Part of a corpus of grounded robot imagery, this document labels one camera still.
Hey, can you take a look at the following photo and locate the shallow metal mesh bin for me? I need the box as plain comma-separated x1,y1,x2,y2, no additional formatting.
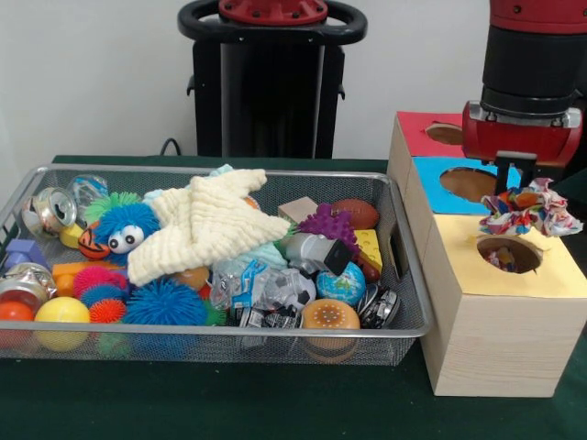
0,163,435,367

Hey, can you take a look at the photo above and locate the multicoloured knotted cloth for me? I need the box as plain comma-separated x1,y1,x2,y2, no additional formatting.
479,177,584,238
483,247,518,273

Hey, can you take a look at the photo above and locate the dark green table cloth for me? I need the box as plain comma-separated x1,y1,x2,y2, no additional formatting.
557,170,587,196
0,154,587,440

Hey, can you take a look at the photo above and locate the large blue spiky ball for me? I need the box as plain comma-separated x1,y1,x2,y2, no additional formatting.
123,277,208,326

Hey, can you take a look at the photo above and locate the yellow smooth ball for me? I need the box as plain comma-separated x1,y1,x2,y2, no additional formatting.
34,296,92,352

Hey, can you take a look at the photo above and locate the wooden box with three holes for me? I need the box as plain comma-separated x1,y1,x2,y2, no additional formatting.
387,110,587,398

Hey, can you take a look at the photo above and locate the orange smooth ball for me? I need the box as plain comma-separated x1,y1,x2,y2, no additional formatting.
0,302,37,347

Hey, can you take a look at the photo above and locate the cream muslin cloth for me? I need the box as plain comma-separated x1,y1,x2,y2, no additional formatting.
127,168,293,288

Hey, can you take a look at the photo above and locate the purple spiky ball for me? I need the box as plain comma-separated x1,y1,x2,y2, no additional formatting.
297,203,361,253

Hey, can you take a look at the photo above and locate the light blue muslin cloth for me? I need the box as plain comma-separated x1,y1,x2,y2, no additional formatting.
139,163,289,272

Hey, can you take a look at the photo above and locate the toy burger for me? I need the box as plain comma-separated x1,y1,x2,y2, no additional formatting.
301,297,361,363

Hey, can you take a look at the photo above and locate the brown toy football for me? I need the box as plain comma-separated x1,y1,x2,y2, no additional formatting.
330,197,381,230

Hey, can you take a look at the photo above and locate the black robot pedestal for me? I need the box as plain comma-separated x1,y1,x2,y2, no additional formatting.
177,0,369,160

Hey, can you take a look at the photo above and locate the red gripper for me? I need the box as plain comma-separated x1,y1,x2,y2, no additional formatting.
460,100,584,196

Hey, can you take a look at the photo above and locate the yellow cheese toy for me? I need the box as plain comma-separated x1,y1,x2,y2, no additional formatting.
353,227,384,276

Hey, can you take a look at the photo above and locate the blue globe ball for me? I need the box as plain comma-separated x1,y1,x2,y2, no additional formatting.
316,260,367,306

